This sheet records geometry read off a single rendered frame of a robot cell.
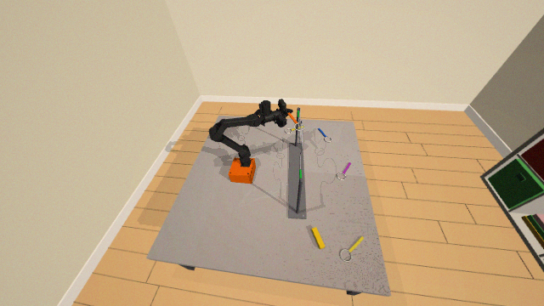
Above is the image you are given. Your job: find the yellow rectangular block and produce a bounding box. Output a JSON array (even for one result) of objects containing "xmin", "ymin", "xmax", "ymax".
[{"xmin": 312, "ymin": 228, "xmax": 325, "ymax": 249}]

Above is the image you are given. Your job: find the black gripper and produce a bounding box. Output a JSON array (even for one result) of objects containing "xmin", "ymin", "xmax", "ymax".
[{"xmin": 270, "ymin": 99, "xmax": 293, "ymax": 122}]

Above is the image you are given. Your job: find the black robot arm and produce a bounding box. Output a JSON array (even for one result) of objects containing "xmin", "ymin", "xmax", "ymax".
[{"xmin": 209, "ymin": 100, "xmax": 286, "ymax": 167}]

